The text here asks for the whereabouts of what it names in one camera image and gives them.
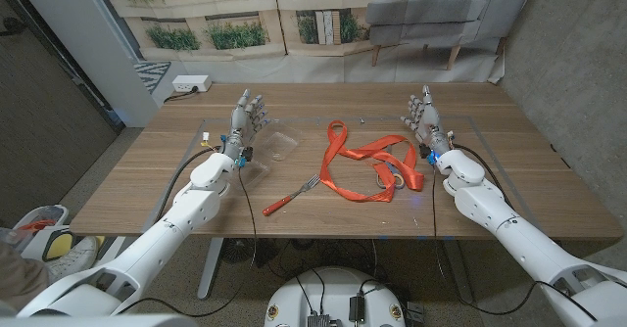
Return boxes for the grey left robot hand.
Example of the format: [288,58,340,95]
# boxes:
[220,89,271,161]

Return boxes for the red fabric strap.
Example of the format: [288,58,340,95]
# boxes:
[318,119,425,204]

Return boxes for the person's brown trouser leg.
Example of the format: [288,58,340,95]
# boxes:
[0,241,50,313]

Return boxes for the black power cord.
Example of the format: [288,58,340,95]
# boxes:
[164,87,200,104]

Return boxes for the clear plastic clamshell container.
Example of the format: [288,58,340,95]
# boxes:
[229,120,303,196]

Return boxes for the white power strip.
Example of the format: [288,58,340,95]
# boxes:
[171,74,214,94]

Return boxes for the white table leg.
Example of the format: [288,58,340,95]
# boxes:
[197,237,225,301]

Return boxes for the printed garden backdrop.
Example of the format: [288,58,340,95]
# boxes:
[95,0,543,84]

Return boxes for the red-handled metal fork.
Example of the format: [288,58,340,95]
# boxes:
[262,173,322,217]

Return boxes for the white sneaker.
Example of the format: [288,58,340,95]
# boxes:
[46,236,102,282]

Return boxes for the white plastic bin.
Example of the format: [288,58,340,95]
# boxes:
[12,204,70,262]

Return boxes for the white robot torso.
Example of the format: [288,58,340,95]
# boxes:
[264,266,408,327]

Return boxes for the black fan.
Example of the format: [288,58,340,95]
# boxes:
[219,238,256,264]

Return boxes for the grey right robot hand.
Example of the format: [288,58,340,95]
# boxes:
[400,84,455,158]

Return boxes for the thick black cable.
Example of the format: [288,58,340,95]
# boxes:
[155,144,222,223]
[451,143,515,210]

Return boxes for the thin black cable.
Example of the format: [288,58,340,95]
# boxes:
[430,164,599,321]
[117,167,259,318]

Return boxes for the dark table leg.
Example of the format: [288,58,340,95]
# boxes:
[443,238,475,304]

